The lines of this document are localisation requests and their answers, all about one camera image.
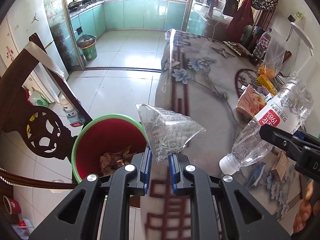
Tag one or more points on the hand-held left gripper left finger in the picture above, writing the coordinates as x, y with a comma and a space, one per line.
95, 205

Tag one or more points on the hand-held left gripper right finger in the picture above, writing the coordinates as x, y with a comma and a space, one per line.
220, 205

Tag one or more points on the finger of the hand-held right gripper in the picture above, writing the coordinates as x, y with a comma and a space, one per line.
282, 140
311, 140

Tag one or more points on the clear plastic water bottle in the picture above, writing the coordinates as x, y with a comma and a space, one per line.
275, 115

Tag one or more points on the red bin with green rim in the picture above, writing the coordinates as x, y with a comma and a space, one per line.
100, 140

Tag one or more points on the clear plastic wrapper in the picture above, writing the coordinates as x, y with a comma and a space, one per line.
170, 130

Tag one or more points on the black shoulder bag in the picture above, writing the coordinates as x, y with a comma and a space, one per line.
231, 5

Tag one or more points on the person's right hand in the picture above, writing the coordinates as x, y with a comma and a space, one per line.
303, 215

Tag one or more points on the small brown box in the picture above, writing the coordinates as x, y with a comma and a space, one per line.
280, 166

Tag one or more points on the brown crumpled paper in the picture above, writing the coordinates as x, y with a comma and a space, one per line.
115, 160

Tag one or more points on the pink snack box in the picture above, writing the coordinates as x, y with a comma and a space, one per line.
250, 102

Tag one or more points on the yellow drink carton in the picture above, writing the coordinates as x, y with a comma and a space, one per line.
266, 83

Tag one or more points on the red white carton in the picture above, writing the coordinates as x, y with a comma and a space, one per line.
22, 227

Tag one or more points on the zip bag of orange snacks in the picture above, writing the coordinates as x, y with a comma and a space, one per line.
272, 62

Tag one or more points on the red mug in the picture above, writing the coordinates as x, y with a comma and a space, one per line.
12, 205

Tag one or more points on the plain wooden chair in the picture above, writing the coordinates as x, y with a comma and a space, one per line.
287, 56

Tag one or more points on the white blue floor jar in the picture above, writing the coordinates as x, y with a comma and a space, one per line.
75, 120

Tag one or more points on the purple label drink bottle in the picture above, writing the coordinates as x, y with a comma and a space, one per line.
262, 45

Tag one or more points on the dark snack packet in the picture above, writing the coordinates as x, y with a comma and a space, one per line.
237, 48

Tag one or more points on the white desk lamp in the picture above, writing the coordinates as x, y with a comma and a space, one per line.
303, 35

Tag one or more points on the green detergent bottle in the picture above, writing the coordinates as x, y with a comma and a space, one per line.
38, 98

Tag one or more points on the black plug adapter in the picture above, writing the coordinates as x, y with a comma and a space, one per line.
290, 18

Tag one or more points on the dark red hanging garment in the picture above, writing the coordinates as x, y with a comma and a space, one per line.
240, 20

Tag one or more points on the carved wooden chair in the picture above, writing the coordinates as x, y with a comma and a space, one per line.
15, 85

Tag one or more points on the white cloth strip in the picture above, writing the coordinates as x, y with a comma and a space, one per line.
47, 60

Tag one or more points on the green kitchen waste bin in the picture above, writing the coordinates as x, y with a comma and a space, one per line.
88, 50

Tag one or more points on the white refrigerator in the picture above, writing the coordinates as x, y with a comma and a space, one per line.
25, 30

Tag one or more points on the teal lower kitchen cabinets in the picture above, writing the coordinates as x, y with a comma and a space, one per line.
140, 15

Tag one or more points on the black wok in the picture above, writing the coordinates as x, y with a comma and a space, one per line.
75, 3

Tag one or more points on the white green wall charger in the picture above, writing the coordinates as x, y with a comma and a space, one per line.
300, 15

